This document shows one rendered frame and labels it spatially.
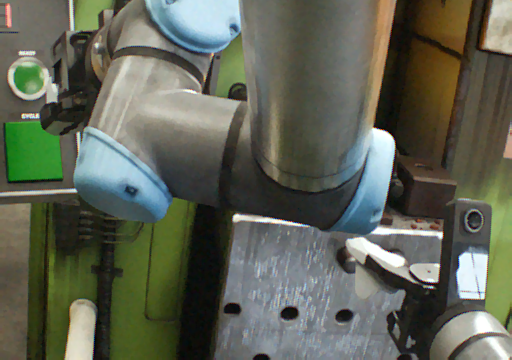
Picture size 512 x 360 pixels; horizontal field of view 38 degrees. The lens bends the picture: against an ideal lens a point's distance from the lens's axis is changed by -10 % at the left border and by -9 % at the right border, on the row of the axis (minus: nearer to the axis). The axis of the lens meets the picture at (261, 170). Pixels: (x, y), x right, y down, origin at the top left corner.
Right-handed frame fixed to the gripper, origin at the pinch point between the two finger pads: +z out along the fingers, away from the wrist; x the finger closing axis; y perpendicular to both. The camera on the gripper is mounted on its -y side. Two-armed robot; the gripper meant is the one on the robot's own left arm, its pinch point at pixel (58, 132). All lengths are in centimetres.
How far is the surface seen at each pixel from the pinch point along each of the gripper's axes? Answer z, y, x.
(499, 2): -7, 20, -75
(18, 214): 243, 18, -62
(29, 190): 10.4, -4.9, 1.1
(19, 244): 217, 3, -54
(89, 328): 42, -24, -16
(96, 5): 24.5, 25.8, -16.3
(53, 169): 9.7, -2.5, -2.3
